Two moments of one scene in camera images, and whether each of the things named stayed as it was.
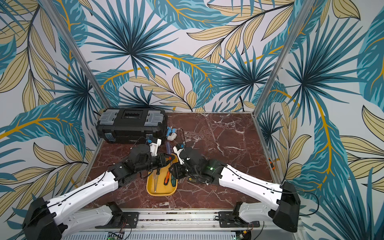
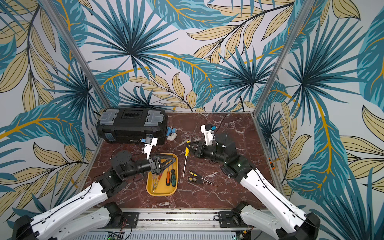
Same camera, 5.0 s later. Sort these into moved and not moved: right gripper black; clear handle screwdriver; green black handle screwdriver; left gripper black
Moved: right gripper black
Not moved: green black handle screwdriver; clear handle screwdriver; left gripper black
